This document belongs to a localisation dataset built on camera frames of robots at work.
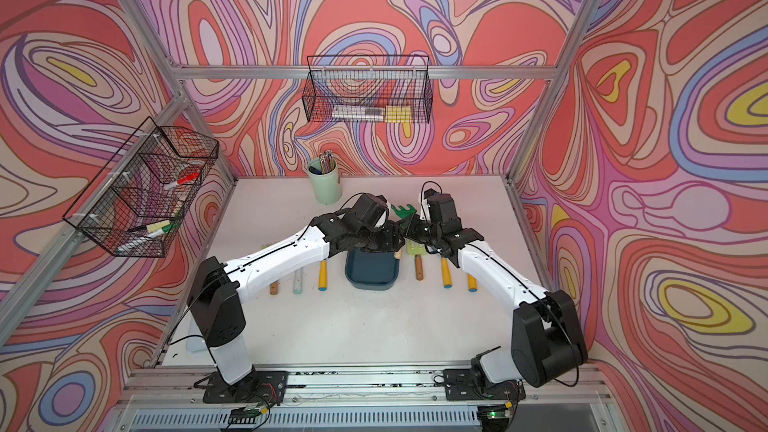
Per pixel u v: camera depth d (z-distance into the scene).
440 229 0.64
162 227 0.72
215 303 0.45
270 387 0.72
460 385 0.73
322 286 0.91
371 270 0.94
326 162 1.04
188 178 0.77
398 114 0.91
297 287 0.89
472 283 0.90
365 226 0.63
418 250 0.80
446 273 0.93
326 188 1.07
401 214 0.85
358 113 0.82
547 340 0.42
